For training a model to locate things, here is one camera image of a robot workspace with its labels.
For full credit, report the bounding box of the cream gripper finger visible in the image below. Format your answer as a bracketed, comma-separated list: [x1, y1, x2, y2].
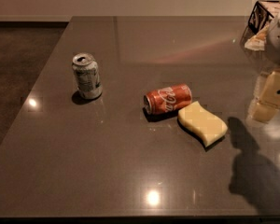
[251, 102, 279, 123]

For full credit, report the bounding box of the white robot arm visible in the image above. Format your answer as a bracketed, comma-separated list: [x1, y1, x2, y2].
[245, 1, 280, 123]

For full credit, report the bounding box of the red coke can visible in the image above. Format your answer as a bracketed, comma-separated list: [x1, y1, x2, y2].
[144, 84, 192, 115]

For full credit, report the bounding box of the silver green soda can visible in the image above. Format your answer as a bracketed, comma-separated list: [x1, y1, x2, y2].
[72, 53, 103, 100]

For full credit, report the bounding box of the yellow wavy sponge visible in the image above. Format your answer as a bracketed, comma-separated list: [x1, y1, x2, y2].
[177, 102, 228, 147]

